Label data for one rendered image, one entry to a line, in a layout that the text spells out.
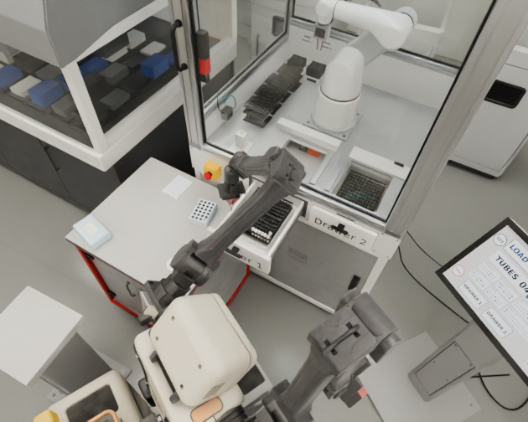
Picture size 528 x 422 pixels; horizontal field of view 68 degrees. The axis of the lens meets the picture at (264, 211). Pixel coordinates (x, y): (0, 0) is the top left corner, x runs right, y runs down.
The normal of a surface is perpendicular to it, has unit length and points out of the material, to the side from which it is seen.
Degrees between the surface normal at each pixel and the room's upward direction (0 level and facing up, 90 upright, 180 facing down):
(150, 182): 0
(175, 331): 48
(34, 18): 69
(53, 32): 90
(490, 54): 90
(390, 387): 3
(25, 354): 0
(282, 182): 64
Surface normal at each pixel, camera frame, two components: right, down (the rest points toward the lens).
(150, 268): 0.04, -0.61
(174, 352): -0.59, -0.10
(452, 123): -0.49, 0.68
